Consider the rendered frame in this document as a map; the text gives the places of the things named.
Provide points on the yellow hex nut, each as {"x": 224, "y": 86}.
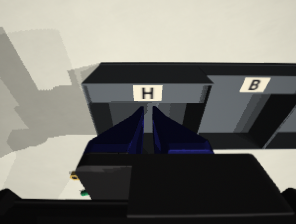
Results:
{"x": 73, "y": 176}

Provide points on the black rack of three bins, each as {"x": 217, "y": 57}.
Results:
{"x": 249, "y": 104}

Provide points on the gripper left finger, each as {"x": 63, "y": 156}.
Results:
{"x": 121, "y": 137}

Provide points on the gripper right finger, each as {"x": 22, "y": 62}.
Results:
{"x": 175, "y": 138}

